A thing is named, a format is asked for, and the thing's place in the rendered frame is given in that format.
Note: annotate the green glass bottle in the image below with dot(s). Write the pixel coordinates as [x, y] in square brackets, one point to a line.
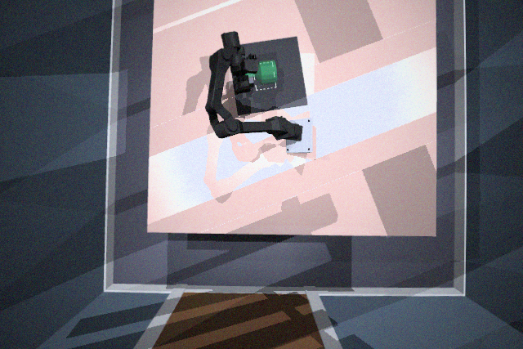
[267, 72]

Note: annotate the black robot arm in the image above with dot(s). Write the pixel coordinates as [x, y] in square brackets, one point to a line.
[219, 62]

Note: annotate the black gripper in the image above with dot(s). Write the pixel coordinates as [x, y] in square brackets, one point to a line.
[242, 82]

